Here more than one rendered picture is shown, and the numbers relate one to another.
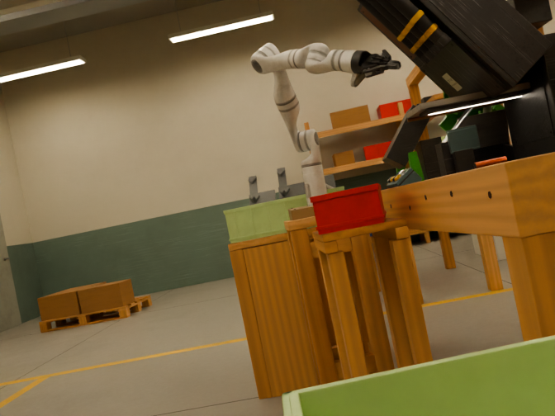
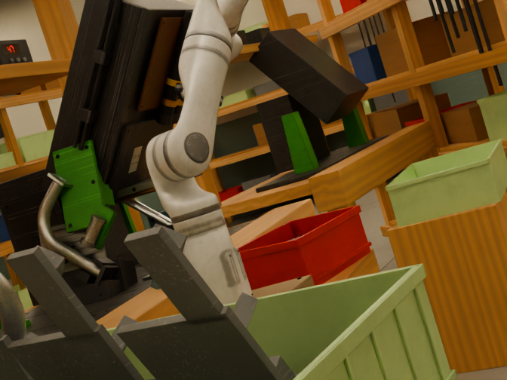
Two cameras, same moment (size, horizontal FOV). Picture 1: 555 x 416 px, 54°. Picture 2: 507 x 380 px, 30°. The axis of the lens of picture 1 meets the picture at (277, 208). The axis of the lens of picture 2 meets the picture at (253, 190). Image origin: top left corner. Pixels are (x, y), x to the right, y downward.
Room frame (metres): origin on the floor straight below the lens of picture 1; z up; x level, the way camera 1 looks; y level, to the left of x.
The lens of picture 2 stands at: (3.90, 0.57, 1.20)
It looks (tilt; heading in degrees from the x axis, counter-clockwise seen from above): 4 degrees down; 203
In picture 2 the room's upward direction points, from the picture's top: 18 degrees counter-clockwise
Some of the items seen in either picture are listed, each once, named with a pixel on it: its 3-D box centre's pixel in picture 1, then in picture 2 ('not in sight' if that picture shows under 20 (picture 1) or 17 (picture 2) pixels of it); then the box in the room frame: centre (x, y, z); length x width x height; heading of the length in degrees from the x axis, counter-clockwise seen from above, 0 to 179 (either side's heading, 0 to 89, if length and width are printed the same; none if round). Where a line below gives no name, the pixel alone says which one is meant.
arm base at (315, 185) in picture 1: (315, 185); (210, 261); (2.39, -0.18, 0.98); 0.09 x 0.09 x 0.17; 4
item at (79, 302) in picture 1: (95, 302); not in sight; (7.23, 2.63, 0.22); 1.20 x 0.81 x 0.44; 81
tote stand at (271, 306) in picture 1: (314, 300); not in sight; (2.92, -0.09, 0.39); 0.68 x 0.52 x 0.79; 82
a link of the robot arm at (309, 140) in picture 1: (309, 149); (183, 176); (2.38, -0.19, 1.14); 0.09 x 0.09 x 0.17; 67
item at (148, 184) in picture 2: (473, 101); (133, 191); (1.71, -0.68, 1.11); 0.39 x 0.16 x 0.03; 92
